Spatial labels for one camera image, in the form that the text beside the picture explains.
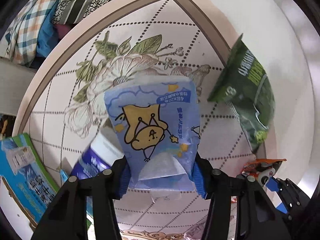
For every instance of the orange panda snack pack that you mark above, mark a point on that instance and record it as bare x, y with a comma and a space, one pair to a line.
261, 169

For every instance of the blue quilt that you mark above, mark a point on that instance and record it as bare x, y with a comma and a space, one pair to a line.
48, 36

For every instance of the plaid blanket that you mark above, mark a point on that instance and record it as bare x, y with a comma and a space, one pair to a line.
22, 34

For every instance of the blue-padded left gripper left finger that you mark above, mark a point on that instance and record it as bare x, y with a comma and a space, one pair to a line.
65, 217

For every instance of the open cardboard box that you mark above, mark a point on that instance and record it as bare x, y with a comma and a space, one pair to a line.
31, 186

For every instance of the blue white tube box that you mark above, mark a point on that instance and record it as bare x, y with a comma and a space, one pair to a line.
99, 155

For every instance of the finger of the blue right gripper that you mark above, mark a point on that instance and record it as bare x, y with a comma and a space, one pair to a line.
272, 192

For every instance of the black white patterned bag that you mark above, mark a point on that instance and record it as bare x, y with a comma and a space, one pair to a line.
69, 12

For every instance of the blue bear tissue pack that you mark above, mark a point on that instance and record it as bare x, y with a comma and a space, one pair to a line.
157, 120

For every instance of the floral patterned tablecloth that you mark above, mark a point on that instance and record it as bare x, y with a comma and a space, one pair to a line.
63, 107

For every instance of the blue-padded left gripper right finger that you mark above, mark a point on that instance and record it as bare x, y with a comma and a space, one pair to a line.
256, 216

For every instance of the dark green wipes pack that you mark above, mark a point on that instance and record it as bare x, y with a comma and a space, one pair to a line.
244, 86

